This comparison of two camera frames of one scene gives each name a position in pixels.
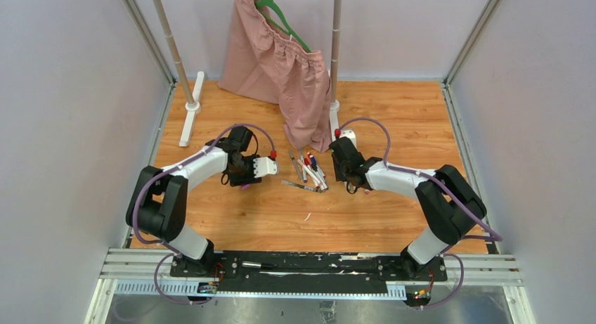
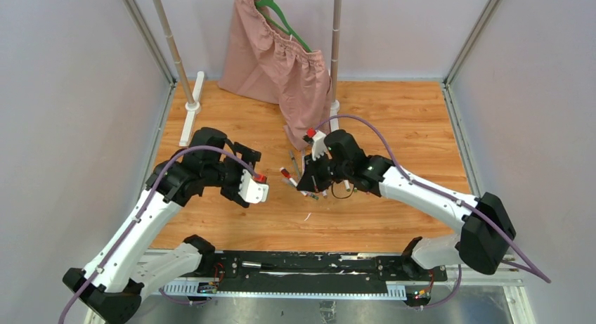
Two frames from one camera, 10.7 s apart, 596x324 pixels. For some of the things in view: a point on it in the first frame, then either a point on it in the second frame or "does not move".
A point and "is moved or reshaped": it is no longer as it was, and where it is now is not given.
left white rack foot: (192, 109) does not move
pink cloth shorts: (262, 61) does not move
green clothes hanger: (261, 3) does not move
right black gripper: (340, 175) to (311, 180)
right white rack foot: (334, 119) does not move
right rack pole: (336, 43) does not move
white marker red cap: (307, 164) is moved or reshaped
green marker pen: (301, 186) to (310, 195)
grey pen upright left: (294, 164) does not move
